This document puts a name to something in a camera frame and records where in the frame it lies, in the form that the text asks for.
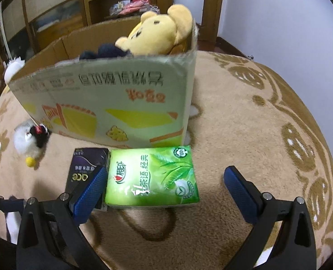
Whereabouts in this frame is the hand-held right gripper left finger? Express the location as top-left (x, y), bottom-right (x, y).
top-left (16, 165), bottom-right (108, 270)

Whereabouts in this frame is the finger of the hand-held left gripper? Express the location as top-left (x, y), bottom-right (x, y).
top-left (0, 198), bottom-right (25, 213)

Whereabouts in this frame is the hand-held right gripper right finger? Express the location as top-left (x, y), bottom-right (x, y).
top-left (224, 165), bottom-right (317, 270)

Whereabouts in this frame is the black tissue pack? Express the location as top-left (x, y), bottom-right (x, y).
top-left (65, 148), bottom-right (111, 211)

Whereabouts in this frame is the green tissue pack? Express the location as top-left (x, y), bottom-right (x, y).
top-left (104, 145), bottom-right (200, 209)

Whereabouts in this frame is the printed cardboard box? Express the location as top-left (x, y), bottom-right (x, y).
top-left (8, 15), bottom-right (199, 149)

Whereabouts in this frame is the purple-haired plush doll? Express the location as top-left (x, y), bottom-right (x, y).
top-left (79, 43), bottom-right (133, 60)

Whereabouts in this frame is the yellow plush bear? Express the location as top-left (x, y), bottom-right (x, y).
top-left (115, 4), bottom-right (195, 56)

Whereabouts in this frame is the white penguin plush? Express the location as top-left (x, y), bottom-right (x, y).
top-left (13, 119), bottom-right (52, 168)

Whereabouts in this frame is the brown floral blanket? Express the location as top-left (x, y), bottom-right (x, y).
top-left (0, 49), bottom-right (333, 270)

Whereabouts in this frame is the white-haired plush doll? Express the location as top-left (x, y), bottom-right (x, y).
top-left (2, 58), bottom-right (26, 85)

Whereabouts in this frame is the white pole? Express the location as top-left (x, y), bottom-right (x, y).
top-left (0, 8), bottom-right (15, 59)

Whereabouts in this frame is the wooden corner shelf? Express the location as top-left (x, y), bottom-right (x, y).
top-left (81, 0), bottom-right (130, 26)

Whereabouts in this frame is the pink plastic bag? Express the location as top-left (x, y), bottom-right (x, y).
top-left (119, 1), bottom-right (153, 16)

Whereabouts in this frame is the wooden door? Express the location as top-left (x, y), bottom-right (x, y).
top-left (148, 0), bottom-right (226, 40)

